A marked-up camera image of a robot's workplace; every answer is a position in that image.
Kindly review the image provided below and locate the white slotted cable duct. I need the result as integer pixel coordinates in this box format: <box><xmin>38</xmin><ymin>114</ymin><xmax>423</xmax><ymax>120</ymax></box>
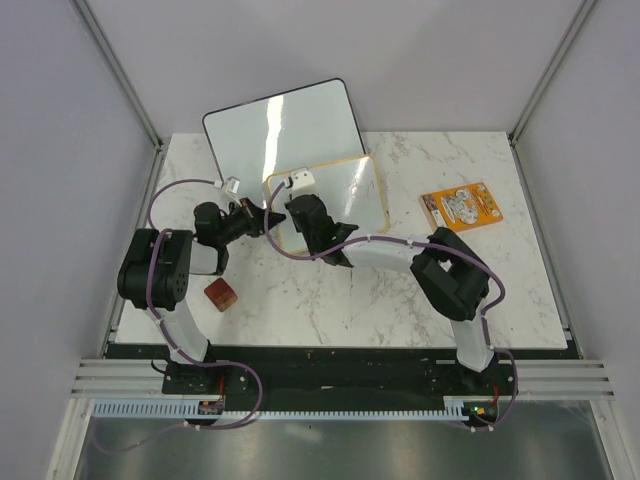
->
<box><xmin>91</xmin><ymin>399</ymin><xmax>472</xmax><ymax>421</ymax></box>

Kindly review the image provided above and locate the black framed whiteboard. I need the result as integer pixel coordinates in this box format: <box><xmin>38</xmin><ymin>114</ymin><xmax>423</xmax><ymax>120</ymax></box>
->
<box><xmin>202</xmin><ymin>78</ymin><xmax>365</xmax><ymax>203</ymax></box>

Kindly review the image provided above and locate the red wooden block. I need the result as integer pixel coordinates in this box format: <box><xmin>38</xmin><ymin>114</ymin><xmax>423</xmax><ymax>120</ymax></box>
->
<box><xmin>204</xmin><ymin>278</ymin><xmax>238</xmax><ymax>312</ymax></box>

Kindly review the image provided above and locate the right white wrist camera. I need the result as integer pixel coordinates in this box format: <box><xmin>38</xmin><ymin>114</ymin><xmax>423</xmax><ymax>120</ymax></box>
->
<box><xmin>284</xmin><ymin>168</ymin><xmax>317</xmax><ymax>197</ymax></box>

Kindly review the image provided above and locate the aluminium rail frame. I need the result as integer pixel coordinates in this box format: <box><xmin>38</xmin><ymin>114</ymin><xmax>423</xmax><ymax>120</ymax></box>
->
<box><xmin>47</xmin><ymin>345</ymin><xmax>624</xmax><ymax>479</ymax></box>

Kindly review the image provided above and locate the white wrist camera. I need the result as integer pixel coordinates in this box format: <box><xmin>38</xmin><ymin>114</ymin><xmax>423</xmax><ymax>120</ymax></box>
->
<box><xmin>284</xmin><ymin>168</ymin><xmax>317</xmax><ymax>197</ymax></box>
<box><xmin>213</xmin><ymin>176</ymin><xmax>240</xmax><ymax>201</ymax></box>

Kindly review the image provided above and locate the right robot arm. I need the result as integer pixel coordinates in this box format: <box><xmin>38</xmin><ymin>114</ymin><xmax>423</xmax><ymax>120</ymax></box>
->
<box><xmin>285</xmin><ymin>194</ymin><xmax>494</xmax><ymax>394</ymax></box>

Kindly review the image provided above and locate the orange card box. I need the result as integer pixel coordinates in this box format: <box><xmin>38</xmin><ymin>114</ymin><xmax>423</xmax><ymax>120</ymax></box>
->
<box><xmin>419</xmin><ymin>182</ymin><xmax>503</xmax><ymax>233</ymax></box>

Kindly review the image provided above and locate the aluminium corner post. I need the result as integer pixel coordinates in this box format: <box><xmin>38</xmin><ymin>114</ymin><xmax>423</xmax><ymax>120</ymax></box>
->
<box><xmin>507</xmin><ymin>0</ymin><xmax>601</xmax><ymax>146</ymax></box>
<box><xmin>69</xmin><ymin>0</ymin><xmax>166</xmax><ymax>151</ymax></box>

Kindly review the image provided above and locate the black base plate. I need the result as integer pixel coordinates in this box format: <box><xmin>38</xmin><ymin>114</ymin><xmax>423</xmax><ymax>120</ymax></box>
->
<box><xmin>106</xmin><ymin>344</ymin><xmax>587</xmax><ymax>410</ymax></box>

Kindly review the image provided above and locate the left aluminium corner post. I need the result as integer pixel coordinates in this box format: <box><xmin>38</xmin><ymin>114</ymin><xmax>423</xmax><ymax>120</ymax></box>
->
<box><xmin>69</xmin><ymin>0</ymin><xmax>166</xmax><ymax>151</ymax></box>

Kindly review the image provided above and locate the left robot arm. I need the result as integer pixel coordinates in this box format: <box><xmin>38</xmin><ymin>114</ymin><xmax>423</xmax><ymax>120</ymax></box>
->
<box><xmin>117</xmin><ymin>198</ymin><xmax>286</xmax><ymax>393</ymax></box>

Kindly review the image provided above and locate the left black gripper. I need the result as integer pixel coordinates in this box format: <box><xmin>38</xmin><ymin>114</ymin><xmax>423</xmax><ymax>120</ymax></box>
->
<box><xmin>218</xmin><ymin>197</ymin><xmax>285</xmax><ymax>246</ymax></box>

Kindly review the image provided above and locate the right aluminium corner post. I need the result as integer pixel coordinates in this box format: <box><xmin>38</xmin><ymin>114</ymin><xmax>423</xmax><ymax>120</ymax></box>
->
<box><xmin>507</xmin><ymin>0</ymin><xmax>601</xmax><ymax>146</ymax></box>

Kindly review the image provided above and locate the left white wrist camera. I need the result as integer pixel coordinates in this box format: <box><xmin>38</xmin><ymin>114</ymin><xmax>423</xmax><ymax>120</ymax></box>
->
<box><xmin>213</xmin><ymin>176</ymin><xmax>240</xmax><ymax>201</ymax></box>

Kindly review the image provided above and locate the yellow framed whiteboard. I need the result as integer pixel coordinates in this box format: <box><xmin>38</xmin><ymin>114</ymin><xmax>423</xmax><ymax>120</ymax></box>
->
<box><xmin>262</xmin><ymin>154</ymin><xmax>390</xmax><ymax>232</ymax></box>

